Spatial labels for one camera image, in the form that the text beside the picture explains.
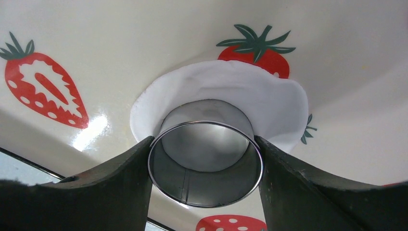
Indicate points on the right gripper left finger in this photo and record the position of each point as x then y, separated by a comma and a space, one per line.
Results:
112, 196

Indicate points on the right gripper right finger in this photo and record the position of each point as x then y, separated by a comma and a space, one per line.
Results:
297, 196

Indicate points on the white dough piece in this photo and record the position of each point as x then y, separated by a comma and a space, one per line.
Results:
277, 108

